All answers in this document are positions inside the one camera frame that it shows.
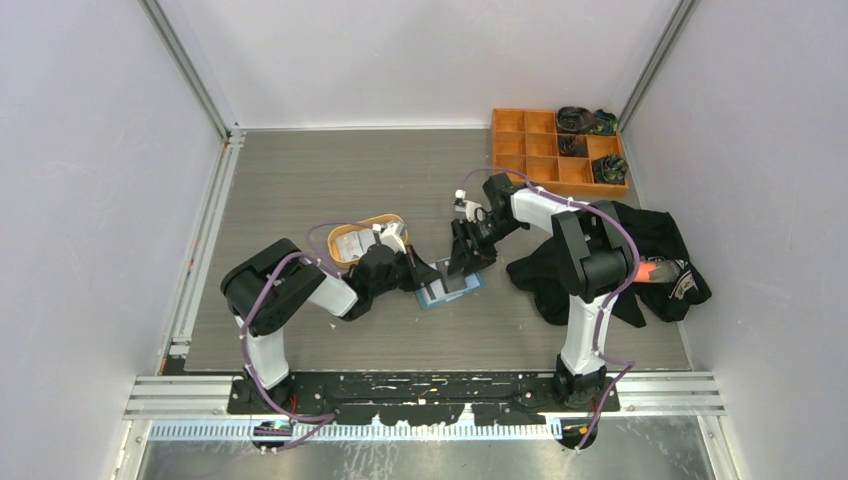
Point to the green black rolled sock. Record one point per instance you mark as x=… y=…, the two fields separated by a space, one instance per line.
x=610 y=169

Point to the black sock in compartment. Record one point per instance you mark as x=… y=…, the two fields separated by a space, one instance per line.
x=572 y=146

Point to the orange oval plastic tray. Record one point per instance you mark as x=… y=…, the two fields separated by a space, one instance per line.
x=361 y=225

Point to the dark rolled sock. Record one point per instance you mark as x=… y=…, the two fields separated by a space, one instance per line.
x=574 y=120

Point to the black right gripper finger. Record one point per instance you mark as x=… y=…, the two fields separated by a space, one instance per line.
x=483 y=257
x=462 y=251

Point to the black card with gold chip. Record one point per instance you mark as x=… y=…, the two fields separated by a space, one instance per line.
x=454 y=283

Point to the blue leather card holder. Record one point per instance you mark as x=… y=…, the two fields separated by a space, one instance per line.
x=474 y=281

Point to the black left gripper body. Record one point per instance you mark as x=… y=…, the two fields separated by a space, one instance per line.
x=401 y=275

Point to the black t-shirt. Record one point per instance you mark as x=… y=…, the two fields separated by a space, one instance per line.
x=667 y=283

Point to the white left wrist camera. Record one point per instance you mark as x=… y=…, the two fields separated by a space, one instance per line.
x=391 y=234

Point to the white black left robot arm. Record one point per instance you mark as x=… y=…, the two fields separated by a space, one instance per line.
x=264 y=292

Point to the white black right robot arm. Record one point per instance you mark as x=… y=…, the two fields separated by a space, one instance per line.
x=594 y=260

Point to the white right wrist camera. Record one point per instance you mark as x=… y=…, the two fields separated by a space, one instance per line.
x=467 y=210

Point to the green patterned rolled sock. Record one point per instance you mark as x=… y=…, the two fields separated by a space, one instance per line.
x=606 y=123

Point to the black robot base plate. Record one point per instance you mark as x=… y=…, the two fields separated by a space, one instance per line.
x=431 y=398

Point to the aluminium frame rail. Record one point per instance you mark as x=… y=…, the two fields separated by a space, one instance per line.
x=183 y=409

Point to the silver VIP card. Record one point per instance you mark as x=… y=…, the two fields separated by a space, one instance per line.
x=351 y=246

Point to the white card with black stripe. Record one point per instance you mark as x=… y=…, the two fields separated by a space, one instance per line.
x=435 y=291

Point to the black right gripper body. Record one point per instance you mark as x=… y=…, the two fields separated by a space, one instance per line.
x=490 y=230

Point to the orange compartment organizer box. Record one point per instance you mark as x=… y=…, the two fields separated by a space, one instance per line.
x=524 y=143

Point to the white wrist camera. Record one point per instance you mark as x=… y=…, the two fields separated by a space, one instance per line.
x=467 y=210
x=391 y=234

